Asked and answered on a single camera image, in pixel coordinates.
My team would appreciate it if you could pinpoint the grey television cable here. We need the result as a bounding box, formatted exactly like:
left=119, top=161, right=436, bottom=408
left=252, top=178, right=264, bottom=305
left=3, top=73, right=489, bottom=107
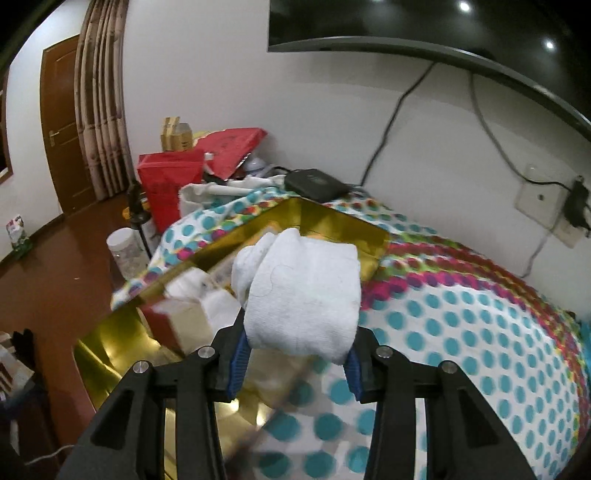
left=468, top=71, right=578, bottom=190

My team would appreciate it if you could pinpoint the green white packet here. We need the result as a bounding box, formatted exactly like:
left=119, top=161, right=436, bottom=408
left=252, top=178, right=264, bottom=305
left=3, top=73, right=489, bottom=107
left=6, top=215, right=33, bottom=252

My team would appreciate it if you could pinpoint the black wall television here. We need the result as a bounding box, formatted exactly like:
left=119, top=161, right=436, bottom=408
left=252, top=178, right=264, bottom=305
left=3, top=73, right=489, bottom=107
left=268, top=0, right=591, bottom=134

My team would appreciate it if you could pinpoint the teal cloth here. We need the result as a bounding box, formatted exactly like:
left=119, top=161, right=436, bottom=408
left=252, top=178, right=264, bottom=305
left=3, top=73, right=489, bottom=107
left=575, top=316, right=591, bottom=356

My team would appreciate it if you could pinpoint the gold metal tin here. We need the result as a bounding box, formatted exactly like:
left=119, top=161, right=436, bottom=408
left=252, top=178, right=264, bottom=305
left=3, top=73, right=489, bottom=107
left=73, top=198, right=391, bottom=480

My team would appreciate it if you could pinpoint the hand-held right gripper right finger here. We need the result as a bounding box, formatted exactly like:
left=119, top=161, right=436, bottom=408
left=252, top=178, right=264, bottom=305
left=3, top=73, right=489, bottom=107
left=344, top=325, right=539, bottom=480

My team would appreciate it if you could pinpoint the small red box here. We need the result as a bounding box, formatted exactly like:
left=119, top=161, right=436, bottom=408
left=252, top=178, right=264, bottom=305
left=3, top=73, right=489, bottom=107
left=141, top=298, right=215, bottom=358

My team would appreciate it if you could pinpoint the white wall socket plate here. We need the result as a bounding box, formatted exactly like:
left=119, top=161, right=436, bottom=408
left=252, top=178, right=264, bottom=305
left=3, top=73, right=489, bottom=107
left=515, top=162, right=589, bottom=250

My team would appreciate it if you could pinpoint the black power adapter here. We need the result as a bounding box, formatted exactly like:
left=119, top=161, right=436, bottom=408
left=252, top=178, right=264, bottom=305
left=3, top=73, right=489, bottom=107
left=563, top=175, right=591, bottom=229

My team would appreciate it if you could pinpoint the polka dot cloth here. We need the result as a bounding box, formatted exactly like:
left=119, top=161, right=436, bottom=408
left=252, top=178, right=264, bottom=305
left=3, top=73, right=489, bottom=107
left=111, top=187, right=591, bottom=480

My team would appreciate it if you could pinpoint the black set-top box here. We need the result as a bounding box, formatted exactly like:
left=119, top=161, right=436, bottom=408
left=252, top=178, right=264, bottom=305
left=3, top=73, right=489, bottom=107
left=284, top=168, right=352, bottom=204

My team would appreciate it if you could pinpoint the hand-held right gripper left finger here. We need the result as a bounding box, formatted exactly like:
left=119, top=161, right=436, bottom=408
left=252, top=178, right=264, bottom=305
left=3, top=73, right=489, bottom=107
left=55, top=311, right=252, bottom=480

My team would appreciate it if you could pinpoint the wooden picture frame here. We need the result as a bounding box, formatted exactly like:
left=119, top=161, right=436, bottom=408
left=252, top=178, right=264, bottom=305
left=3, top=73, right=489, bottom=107
left=0, top=69, right=14, bottom=185

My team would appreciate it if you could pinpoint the black television cable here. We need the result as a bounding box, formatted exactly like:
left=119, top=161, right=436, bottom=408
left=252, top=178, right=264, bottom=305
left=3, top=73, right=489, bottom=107
left=359, top=62, right=437, bottom=188

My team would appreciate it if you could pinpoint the grey adapter cable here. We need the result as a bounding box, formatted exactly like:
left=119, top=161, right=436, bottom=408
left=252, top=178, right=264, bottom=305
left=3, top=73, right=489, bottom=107
left=519, top=226, right=555, bottom=278

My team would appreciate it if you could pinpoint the clear jar with white lid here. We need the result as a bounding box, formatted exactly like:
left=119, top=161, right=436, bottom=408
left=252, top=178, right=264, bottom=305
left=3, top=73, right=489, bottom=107
left=106, top=227, right=151, bottom=280

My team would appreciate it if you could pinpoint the dark glass bottle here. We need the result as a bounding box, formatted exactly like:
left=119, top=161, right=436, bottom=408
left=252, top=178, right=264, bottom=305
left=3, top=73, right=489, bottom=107
left=127, top=185, right=153, bottom=259

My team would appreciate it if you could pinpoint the brown wooden door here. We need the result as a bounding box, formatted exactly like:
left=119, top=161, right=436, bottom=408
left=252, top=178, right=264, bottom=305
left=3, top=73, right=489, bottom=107
left=41, top=34, right=100, bottom=215

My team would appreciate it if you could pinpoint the red paper bag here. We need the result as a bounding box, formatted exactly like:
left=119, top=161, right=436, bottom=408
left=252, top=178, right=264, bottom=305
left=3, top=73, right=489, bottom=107
left=196, top=128, right=269, bottom=178
left=137, top=148, right=206, bottom=234

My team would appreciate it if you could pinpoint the brown striped curtain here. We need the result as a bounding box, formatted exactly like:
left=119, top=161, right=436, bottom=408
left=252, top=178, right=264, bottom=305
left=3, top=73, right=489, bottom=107
left=74, top=0, right=139, bottom=201

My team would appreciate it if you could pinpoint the white cloth bag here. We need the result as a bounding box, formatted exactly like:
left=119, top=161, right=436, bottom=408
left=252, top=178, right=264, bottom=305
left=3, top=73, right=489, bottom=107
left=178, top=175, right=287, bottom=217

